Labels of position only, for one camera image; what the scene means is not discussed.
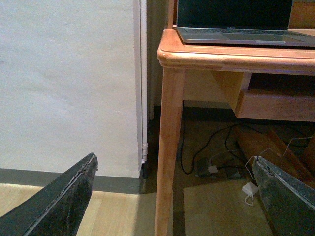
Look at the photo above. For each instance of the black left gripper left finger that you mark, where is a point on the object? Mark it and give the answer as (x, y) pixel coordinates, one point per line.
(58, 208)

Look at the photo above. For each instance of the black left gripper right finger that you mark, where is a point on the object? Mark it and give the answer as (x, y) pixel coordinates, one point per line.
(289, 202)

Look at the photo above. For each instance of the white power adapter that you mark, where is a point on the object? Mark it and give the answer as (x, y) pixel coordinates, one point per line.
(250, 189)

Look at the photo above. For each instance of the black power strip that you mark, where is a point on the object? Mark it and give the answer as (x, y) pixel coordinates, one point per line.
(206, 168)

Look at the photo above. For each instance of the wooden keyboard drawer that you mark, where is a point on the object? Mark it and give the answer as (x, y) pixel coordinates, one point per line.
(278, 97)

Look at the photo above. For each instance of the wooden desk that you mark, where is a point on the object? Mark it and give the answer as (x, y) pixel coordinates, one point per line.
(232, 68)

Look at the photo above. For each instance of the grey open laptop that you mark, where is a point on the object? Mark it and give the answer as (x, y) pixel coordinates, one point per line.
(238, 22)

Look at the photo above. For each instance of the white wall conduit pipe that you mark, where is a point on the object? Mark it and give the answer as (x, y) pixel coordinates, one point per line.
(140, 54)

